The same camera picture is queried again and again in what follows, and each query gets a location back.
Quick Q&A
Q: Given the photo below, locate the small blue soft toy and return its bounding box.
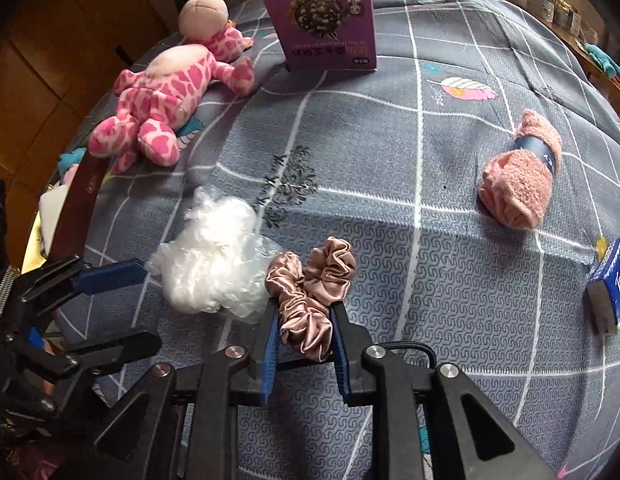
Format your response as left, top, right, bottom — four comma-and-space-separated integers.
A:
60, 147, 88, 176

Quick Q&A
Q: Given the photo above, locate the pink rolled fuzzy sock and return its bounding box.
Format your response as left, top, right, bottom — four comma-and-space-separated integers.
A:
477, 109, 564, 231

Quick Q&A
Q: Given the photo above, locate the blue tissue packet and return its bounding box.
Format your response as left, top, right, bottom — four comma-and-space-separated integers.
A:
584, 236, 620, 336

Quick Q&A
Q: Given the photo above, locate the grey checked bed sheet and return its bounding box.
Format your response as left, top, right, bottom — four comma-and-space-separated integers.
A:
55, 0, 620, 480

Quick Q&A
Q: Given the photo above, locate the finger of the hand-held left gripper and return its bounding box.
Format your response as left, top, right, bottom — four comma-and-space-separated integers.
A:
12, 256, 148, 311
20, 331, 163, 391

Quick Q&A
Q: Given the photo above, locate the pink satin scrunchie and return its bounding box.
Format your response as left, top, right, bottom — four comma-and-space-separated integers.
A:
266, 236, 357, 361

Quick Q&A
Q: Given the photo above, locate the wooden wardrobe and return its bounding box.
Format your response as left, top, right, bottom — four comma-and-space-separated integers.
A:
0, 0, 171, 176

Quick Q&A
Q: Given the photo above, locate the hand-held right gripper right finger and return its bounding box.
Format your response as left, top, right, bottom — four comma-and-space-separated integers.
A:
331, 302, 558, 480

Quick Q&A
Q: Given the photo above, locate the wooden desk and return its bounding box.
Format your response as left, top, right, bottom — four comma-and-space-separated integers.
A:
554, 25, 620, 111

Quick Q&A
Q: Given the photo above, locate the white cloth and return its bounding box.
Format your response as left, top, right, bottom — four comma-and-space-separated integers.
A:
37, 182, 73, 256

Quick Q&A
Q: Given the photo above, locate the teal plush toy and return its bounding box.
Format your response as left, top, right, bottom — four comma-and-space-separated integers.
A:
584, 42, 620, 81

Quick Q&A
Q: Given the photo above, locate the clear plastic bag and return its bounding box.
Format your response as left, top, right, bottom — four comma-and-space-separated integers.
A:
145, 186, 283, 322

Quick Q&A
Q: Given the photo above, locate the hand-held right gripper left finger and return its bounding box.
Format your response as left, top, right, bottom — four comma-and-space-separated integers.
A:
92, 305, 281, 480

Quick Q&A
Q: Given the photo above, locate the pink spotted plush toy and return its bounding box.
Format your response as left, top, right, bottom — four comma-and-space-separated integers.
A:
87, 0, 257, 175

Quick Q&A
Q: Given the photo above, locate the purple cardboard box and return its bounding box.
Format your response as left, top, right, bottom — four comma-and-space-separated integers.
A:
260, 0, 378, 73

